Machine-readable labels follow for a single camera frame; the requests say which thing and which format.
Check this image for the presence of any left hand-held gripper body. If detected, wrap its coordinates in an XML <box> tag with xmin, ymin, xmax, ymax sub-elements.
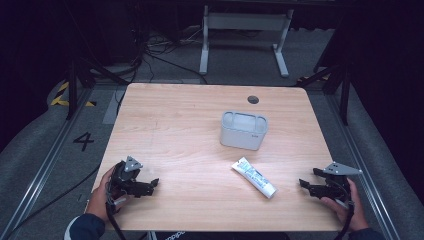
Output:
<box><xmin>108</xmin><ymin>155</ymin><xmax>155</xmax><ymax>202</ymax></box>

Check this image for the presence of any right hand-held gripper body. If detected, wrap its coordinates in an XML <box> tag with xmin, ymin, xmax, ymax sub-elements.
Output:
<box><xmin>317</xmin><ymin>161</ymin><xmax>364</xmax><ymax>205</ymax></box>

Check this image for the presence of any white toothpaste tube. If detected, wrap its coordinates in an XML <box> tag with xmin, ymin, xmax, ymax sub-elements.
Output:
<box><xmin>231</xmin><ymin>156</ymin><xmax>278</xmax><ymax>200</ymax></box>

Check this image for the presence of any grey plastic toothbrush holder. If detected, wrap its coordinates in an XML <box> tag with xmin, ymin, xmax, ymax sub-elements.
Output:
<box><xmin>219</xmin><ymin>110</ymin><xmax>270</xmax><ymax>152</ymax></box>

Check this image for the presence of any person's left hand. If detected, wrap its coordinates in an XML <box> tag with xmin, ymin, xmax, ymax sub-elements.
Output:
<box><xmin>85</xmin><ymin>165</ymin><xmax>127</xmax><ymax>223</ymax></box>

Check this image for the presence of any person's right hand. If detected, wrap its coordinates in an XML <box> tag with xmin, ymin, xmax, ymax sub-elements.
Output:
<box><xmin>320</xmin><ymin>177</ymin><xmax>370</xmax><ymax>233</ymax></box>

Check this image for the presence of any black metal stand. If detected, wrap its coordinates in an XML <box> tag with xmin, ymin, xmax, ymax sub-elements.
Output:
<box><xmin>297</xmin><ymin>61</ymin><xmax>352</xmax><ymax>127</ymax></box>
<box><xmin>63</xmin><ymin>56</ymin><xmax>130</xmax><ymax>121</ymax></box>

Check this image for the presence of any person's dark clothing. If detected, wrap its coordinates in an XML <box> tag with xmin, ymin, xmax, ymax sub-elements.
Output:
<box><xmin>146</xmin><ymin>230</ymin><xmax>292</xmax><ymax>240</ymax></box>

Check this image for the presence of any yellow black floor tape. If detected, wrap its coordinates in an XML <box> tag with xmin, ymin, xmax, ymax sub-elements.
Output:
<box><xmin>49</xmin><ymin>81</ymin><xmax>98</xmax><ymax>108</ymax></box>

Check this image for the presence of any metal floor rail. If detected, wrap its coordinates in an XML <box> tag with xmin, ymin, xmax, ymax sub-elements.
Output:
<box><xmin>0</xmin><ymin>87</ymin><xmax>96</xmax><ymax>240</ymax></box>
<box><xmin>323</xmin><ymin>92</ymin><xmax>401</xmax><ymax>240</ymax></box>

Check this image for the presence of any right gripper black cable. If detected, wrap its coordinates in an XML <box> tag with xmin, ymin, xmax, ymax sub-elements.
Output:
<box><xmin>333</xmin><ymin>189</ymin><xmax>356</xmax><ymax>240</ymax></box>

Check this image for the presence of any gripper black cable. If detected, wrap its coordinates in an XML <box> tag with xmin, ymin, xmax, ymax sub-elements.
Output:
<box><xmin>105</xmin><ymin>191</ymin><xmax>128</xmax><ymax>240</ymax></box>
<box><xmin>333</xmin><ymin>189</ymin><xmax>356</xmax><ymax>240</ymax></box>

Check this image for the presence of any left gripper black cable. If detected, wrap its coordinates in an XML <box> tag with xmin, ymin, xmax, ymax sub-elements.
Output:
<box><xmin>105</xmin><ymin>191</ymin><xmax>128</xmax><ymax>240</ymax></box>

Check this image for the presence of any black floor cable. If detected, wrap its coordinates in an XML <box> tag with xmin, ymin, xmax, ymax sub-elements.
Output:
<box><xmin>0</xmin><ymin>162</ymin><xmax>102</xmax><ymax>240</ymax></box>

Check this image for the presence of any tangle of black cables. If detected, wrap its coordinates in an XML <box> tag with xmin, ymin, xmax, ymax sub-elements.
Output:
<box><xmin>113</xmin><ymin>19</ymin><xmax>209</xmax><ymax>116</ymax></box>

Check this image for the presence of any white metal desk frame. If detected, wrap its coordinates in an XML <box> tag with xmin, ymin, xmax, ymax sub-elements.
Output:
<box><xmin>198</xmin><ymin>4</ymin><xmax>296</xmax><ymax>79</ymax></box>

